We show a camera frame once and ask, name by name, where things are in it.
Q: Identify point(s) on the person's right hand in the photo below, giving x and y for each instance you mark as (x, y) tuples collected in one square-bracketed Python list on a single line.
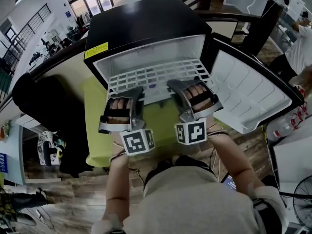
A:
[(193, 91)]

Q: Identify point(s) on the blue plastic crate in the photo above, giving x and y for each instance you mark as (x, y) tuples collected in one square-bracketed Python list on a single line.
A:
[(3, 163)]

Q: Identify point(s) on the potted plant orange pot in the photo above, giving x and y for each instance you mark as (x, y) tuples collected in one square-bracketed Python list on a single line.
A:
[(3, 133)]

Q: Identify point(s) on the black office chair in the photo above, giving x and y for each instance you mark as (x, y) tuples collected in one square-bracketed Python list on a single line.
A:
[(48, 101)]

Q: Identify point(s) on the black wrist band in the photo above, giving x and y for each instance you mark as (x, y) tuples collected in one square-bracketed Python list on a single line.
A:
[(218, 133), (117, 156)]

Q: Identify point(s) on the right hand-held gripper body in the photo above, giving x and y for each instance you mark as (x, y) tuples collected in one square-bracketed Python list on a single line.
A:
[(195, 133)]

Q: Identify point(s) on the white power strip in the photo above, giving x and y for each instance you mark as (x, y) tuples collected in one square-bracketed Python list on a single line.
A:
[(39, 214)]

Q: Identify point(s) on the tablet with lit screen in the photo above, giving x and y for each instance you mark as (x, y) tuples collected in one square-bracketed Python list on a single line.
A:
[(230, 183)]

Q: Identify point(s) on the pale blue table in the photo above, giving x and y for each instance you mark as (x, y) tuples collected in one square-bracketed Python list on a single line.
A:
[(14, 155)]

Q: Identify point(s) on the person in white shirt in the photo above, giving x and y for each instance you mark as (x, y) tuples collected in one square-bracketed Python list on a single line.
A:
[(195, 203)]

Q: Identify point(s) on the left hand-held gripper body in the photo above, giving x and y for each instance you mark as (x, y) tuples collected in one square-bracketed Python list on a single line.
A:
[(136, 142)]

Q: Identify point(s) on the black standing fan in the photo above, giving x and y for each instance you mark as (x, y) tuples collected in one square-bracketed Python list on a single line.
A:
[(304, 203)]

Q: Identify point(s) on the green tablecloth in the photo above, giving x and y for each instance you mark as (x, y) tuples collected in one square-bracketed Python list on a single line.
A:
[(97, 121)]

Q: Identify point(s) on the black mini fridge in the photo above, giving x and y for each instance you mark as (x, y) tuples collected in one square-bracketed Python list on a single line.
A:
[(146, 16)]

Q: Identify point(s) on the clear jug with red label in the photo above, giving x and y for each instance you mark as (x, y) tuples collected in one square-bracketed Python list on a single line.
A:
[(299, 116), (280, 130)]

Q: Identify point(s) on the black metal railing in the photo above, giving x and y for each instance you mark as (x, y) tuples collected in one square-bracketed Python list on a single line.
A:
[(28, 25)]

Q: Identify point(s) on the white wire fridge shelf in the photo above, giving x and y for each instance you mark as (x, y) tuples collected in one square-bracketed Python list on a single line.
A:
[(111, 80)]

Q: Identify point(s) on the person's left forearm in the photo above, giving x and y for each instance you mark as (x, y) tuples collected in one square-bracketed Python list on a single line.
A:
[(117, 179)]

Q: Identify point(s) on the person's right forearm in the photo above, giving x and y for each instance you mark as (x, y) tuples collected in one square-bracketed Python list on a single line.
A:
[(231, 160)]

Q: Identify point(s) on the large glass window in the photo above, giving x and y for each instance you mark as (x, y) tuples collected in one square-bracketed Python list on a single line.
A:
[(97, 1)]

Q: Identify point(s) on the teal yellow small object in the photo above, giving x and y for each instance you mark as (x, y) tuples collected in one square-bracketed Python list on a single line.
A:
[(60, 145)]

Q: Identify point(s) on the blue white drink can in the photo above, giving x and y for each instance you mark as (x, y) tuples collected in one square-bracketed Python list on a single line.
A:
[(152, 86)]

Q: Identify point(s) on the person's left hand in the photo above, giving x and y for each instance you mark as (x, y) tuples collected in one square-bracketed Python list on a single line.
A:
[(119, 103)]

